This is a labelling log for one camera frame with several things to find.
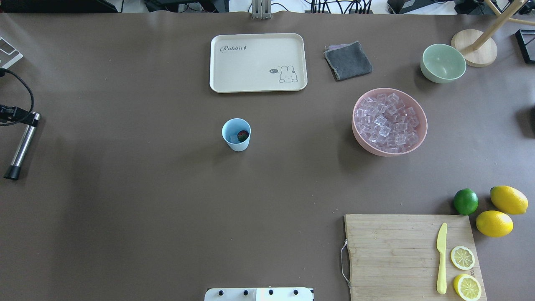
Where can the lemon half near knife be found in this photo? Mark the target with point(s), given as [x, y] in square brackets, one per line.
[462, 258]

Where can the whole yellow lemon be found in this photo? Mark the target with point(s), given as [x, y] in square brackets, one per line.
[493, 223]
[509, 200]

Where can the pink bowl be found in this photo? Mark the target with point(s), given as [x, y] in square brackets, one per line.
[388, 122]

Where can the yellow plastic knife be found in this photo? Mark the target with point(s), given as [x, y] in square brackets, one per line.
[441, 284]

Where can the wooden cutting board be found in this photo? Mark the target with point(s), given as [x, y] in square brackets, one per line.
[393, 257]

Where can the light blue cup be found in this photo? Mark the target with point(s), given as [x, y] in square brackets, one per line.
[236, 133]

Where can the cream rabbit serving tray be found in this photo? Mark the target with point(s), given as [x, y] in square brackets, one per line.
[262, 62]

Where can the lemon half at edge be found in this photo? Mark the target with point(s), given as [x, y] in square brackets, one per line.
[467, 287]

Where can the green lime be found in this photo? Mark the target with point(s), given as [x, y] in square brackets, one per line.
[465, 201]

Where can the steel muddler black tip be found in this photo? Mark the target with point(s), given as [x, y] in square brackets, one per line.
[14, 169]

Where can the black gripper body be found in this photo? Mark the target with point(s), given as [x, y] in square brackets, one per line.
[22, 115]

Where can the wooden cup rack stand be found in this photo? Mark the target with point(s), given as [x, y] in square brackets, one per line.
[477, 47]

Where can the clear ice cubes pile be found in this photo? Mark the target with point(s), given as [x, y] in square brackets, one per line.
[386, 122]

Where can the red strawberry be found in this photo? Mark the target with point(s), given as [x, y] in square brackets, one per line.
[243, 136]

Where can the green bowl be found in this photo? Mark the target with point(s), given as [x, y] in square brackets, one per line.
[441, 63]

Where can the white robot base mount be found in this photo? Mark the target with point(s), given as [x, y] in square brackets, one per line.
[260, 294]

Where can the grey folded cloth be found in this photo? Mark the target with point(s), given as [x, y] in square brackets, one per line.
[347, 60]

